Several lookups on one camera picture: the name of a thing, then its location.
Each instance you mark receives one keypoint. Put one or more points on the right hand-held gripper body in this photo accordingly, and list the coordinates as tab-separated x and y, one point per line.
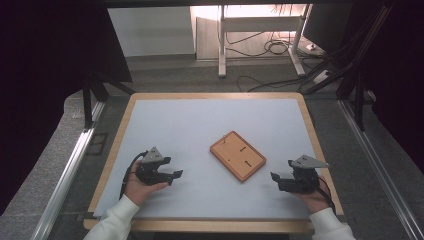
303	181

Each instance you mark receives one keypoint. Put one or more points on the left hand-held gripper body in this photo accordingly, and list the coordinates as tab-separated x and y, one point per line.
150	173

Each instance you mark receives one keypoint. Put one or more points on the wooden picture frame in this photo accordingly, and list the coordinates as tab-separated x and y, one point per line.
238	156

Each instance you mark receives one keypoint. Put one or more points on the person's left hand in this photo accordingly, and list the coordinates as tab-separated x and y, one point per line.
136	191

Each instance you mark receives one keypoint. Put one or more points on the person's right hand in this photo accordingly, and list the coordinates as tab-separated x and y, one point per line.
316	201

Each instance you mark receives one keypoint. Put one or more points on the white table mat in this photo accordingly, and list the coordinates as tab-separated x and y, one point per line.
206	120

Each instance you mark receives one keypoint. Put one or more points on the dark floor grate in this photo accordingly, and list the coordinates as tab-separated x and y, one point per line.
97	144

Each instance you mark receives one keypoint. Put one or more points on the black metal stand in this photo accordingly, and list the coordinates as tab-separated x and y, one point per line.
88	103
359	100

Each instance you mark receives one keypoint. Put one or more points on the white power strip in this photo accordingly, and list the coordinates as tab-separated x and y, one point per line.
321	76

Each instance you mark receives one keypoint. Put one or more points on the small white power adapter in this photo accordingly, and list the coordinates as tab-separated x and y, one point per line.
311	47

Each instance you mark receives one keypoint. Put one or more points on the black curtain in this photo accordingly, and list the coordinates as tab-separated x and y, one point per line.
400	76
40	83

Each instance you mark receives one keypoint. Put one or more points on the dark monitor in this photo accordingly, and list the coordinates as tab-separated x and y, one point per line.
328	26

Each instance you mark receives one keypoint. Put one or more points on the aluminium rail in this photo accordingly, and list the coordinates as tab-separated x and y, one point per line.
376	163
66	173

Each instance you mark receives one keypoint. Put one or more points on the white wall panel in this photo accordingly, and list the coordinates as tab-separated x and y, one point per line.
150	31

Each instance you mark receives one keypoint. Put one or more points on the white desk frame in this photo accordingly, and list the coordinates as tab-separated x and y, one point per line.
260	24

